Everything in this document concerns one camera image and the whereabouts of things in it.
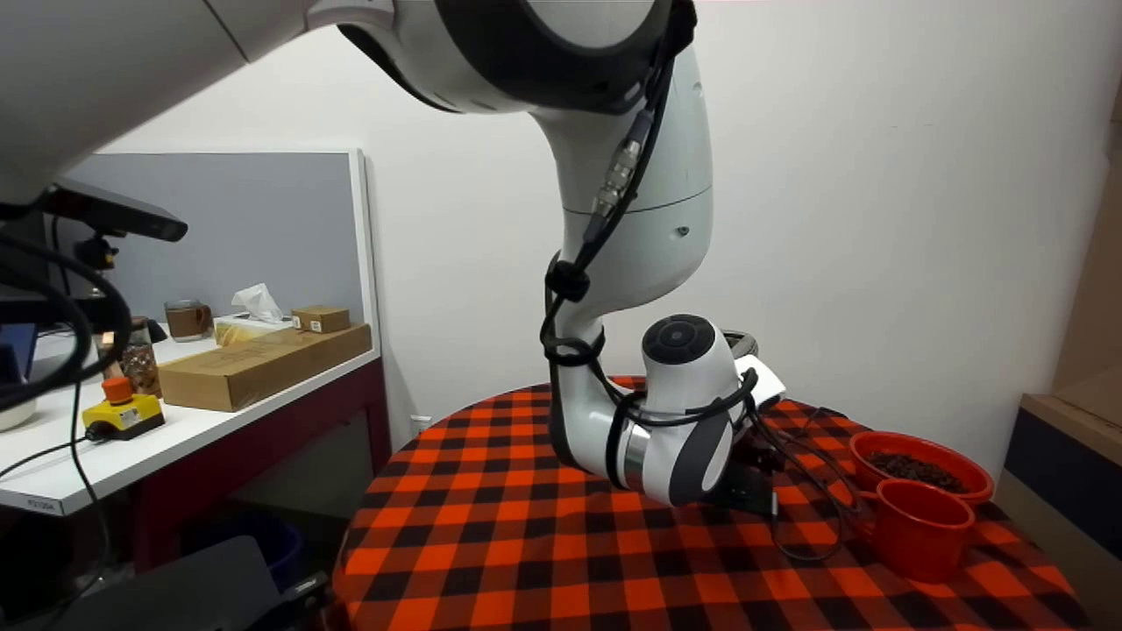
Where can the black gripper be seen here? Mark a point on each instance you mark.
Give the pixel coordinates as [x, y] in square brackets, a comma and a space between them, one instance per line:
[748, 483]

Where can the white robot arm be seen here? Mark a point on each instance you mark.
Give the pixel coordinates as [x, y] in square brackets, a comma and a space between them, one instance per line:
[655, 188]

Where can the red bowl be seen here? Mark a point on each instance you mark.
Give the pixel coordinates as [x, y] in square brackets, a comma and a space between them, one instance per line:
[866, 450]

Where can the dark coffee beans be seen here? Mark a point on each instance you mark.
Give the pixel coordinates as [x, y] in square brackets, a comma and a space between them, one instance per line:
[925, 470]

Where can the red black plaid tablecloth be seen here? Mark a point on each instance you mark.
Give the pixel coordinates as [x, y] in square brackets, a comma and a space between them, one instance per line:
[492, 526]

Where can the wooden cabinet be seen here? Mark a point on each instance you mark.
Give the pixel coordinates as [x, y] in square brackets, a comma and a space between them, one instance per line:
[1082, 444]

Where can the small tan cardboard box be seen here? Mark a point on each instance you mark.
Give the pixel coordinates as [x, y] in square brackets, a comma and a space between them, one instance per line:
[325, 321]

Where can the flat cardboard box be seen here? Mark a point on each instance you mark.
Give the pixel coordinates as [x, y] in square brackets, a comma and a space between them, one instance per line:
[256, 369]

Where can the tissue box with white tissue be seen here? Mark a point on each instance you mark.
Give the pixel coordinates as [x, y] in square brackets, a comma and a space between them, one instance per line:
[252, 308]

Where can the grey partition panel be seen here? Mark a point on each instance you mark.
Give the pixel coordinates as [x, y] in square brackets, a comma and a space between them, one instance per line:
[256, 222]

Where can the white desk with maroon front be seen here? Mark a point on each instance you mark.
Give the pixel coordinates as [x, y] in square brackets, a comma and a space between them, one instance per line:
[175, 444]

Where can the small dark brown box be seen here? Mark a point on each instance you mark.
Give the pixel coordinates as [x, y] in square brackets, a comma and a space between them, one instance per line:
[186, 321]

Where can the brown patterned can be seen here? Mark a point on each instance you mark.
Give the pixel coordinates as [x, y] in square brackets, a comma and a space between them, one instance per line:
[143, 356]

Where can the yellow toy car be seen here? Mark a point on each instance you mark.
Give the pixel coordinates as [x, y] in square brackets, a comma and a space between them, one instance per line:
[124, 416]

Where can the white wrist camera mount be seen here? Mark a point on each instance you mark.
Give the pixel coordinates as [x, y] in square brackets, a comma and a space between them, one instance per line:
[761, 381]

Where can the black camera bar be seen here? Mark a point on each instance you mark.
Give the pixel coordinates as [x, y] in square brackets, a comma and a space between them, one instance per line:
[118, 211]

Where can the black camera stand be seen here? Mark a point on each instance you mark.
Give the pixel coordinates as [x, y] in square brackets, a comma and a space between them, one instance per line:
[99, 249]

